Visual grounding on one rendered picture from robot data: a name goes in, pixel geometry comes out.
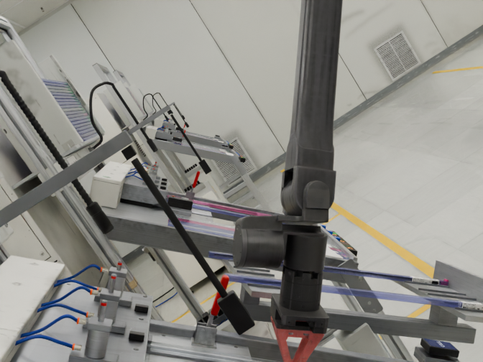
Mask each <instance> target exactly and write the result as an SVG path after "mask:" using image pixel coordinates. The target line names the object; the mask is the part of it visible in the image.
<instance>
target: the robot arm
mask: <svg viewBox="0 0 483 362"><path fill-rule="evenodd" d="M342 4H343V0H301V8H300V25H299V34H298V51H297V60H296V69H295V86H294V95H293V112H292V121H291V128H290V140H289V142H288V145H287V151H286V158H285V171H284V172H282V184H281V193H280V201H281V204H282V207H283V209H284V210H285V211H286V214H285V215H264V216H252V215H250V216H245V217H243V218H239V219H238V220H237V221H236V223H235V232H234V238H233V247H232V252H233V260H234V265H235V267H249V268H269V269H278V268H279V267H280V265H281V263H282V261H283V260H284V261H283V270H282V281H281V288H280V294H276V293H273V294H272V298H271V308H270V314H271V321H272V326H273V328H274V332H275V335H276V338H277V342H278V345H279V348H280V352H281V355H282V359H283V362H306V361H307V360H308V358H309V356H310V355H311V353H312V352H313V351H314V349H315V348H316V346H317V345H318V344H319V343H320V341H321V339H322V338H323V337H324V334H326V332H327V327H328V321H329V316H328V315H327V314H326V312H325V310H324V309H323V308H322V306H321V305H320V302H321V290H322V284H323V271H322V270H324V265H325V258H326V246H327V240H328V234H326V233H324V232H321V227H320V226H310V225H313V224H319V223H327V222H328V209H329V208H330V207H331V206H332V204H333V202H334V196H335V186H336V171H335V170H334V145H333V137H334V110H335V100H336V81H337V71H338V61H339V43H340V32H341V13H342ZM282 223H285V224H282ZM293 224H294V225H293ZM288 337H293V338H302V339H301V342H300V345H299V346H298V349H297V351H296V353H295V356H294V358H293V359H291V357H290V353H289V350H288V345H287V341H286V340H287V339H288Z"/></svg>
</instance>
